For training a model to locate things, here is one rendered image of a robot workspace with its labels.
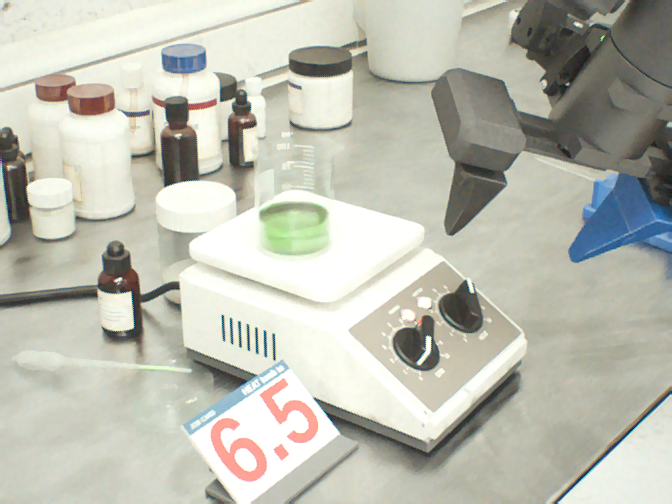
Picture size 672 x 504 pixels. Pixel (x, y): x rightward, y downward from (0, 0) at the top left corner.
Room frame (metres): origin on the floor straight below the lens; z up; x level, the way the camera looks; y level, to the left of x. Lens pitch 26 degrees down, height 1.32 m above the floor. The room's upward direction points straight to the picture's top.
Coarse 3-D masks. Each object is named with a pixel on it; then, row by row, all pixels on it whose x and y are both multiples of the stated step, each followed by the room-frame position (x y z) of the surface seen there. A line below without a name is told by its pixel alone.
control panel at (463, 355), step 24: (408, 288) 0.68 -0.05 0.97; (432, 288) 0.68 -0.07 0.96; (456, 288) 0.69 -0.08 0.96; (384, 312) 0.65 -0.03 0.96; (432, 312) 0.66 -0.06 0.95; (360, 336) 0.62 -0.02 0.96; (384, 336) 0.63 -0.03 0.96; (456, 336) 0.65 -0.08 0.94; (480, 336) 0.66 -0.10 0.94; (504, 336) 0.67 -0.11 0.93; (384, 360) 0.61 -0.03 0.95; (456, 360) 0.63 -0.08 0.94; (480, 360) 0.64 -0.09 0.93; (408, 384) 0.60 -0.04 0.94; (432, 384) 0.60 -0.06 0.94; (456, 384) 0.61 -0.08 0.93; (432, 408) 0.59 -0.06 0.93
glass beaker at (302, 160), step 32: (288, 128) 0.72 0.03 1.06; (256, 160) 0.68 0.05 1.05; (288, 160) 0.72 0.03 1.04; (320, 160) 0.67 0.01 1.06; (256, 192) 0.68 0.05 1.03; (288, 192) 0.67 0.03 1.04; (320, 192) 0.67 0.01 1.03; (256, 224) 0.69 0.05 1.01; (288, 224) 0.67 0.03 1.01; (320, 224) 0.67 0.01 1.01; (288, 256) 0.67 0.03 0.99
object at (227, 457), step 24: (288, 384) 0.61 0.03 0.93; (240, 408) 0.58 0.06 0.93; (264, 408) 0.59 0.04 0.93; (288, 408) 0.60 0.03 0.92; (312, 408) 0.61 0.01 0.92; (216, 432) 0.56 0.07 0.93; (240, 432) 0.57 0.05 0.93; (264, 432) 0.58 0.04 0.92; (288, 432) 0.58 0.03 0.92; (312, 432) 0.59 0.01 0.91; (216, 456) 0.55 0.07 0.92; (240, 456) 0.55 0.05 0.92; (264, 456) 0.56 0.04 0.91; (288, 456) 0.57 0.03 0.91; (240, 480) 0.54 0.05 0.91
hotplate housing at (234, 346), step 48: (192, 288) 0.68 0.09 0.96; (240, 288) 0.67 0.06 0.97; (384, 288) 0.67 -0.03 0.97; (192, 336) 0.68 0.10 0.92; (240, 336) 0.66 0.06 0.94; (288, 336) 0.64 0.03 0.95; (336, 336) 0.62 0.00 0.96; (336, 384) 0.62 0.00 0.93; (384, 384) 0.60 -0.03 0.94; (480, 384) 0.63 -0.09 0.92; (384, 432) 0.60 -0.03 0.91; (432, 432) 0.58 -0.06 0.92
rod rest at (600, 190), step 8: (608, 176) 0.94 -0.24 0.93; (616, 176) 0.94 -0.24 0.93; (600, 184) 0.93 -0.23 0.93; (592, 192) 0.93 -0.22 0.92; (600, 192) 0.93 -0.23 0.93; (608, 192) 0.93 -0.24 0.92; (592, 200) 0.93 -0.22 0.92; (600, 200) 0.93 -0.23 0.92; (584, 208) 0.93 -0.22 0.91; (592, 208) 0.93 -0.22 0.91; (584, 216) 0.93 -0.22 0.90; (640, 240) 0.88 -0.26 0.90; (648, 240) 0.88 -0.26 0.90; (656, 240) 0.87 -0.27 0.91; (664, 240) 0.86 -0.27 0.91; (664, 248) 0.86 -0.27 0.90
